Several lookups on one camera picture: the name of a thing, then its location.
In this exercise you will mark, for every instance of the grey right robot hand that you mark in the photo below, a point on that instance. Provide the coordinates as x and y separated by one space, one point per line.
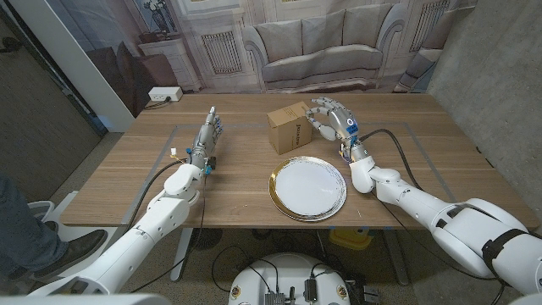
343 120

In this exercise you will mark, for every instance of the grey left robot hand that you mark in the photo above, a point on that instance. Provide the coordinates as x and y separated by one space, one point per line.
203 140

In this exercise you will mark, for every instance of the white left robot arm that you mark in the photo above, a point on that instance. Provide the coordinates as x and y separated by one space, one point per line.
161 216

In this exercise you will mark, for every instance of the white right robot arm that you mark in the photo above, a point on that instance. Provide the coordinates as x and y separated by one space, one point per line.
461 229

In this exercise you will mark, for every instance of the cardboard packing box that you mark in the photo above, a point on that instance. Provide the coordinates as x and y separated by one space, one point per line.
290 131

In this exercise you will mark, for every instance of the white gold-rimmed paper plate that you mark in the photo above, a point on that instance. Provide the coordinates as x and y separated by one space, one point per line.
307 188

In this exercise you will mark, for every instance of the grey tape outline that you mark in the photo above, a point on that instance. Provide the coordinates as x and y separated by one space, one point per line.
245 125

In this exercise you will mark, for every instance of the white power strip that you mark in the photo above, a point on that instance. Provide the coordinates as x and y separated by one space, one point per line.
165 93

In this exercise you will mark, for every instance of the printed living room backdrop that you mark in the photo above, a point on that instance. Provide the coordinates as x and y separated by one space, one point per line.
322 42

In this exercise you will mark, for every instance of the black round vented disc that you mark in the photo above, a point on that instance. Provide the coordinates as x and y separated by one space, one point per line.
206 238

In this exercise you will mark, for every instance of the white table leg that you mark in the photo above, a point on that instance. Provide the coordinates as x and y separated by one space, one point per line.
181 254
397 258

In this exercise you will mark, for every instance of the yellow object under table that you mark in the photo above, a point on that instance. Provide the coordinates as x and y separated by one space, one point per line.
351 239

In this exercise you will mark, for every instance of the white slanted pillar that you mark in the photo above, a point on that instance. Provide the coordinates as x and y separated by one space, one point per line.
80 68

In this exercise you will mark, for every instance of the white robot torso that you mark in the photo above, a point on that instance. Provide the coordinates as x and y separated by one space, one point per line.
288 275

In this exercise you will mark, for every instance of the dark leather shoe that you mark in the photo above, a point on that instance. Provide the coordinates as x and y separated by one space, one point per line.
80 247

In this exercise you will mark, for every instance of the white chair base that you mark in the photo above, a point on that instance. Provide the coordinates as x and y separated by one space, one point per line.
42 209

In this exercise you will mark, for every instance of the blue jeans leg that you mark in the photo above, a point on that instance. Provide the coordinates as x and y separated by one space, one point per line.
21 229

